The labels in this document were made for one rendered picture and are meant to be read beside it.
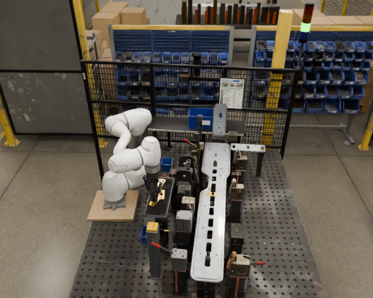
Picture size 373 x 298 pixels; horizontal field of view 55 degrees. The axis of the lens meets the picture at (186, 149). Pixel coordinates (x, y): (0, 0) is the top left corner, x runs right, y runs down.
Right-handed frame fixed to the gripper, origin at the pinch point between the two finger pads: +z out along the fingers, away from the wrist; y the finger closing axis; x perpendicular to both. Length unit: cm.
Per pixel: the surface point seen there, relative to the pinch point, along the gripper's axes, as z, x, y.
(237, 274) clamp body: 29, -10, 59
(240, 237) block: 23, 11, 53
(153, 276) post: 54, -16, 5
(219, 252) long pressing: 26, -3, 44
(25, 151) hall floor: 126, 123, -269
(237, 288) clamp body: 43, -10, 59
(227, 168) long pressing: 26, 77, 21
